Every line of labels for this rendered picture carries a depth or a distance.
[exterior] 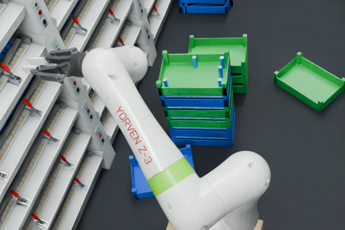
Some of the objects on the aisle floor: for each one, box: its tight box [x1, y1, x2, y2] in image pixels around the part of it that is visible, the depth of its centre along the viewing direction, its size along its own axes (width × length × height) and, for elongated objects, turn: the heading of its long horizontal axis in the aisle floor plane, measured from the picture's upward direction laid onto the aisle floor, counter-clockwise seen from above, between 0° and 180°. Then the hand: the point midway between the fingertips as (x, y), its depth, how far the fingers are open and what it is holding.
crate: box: [274, 52, 345, 112], centre depth 249 cm, size 30×20×8 cm
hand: (34, 65), depth 152 cm, fingers open, 3 cm apart
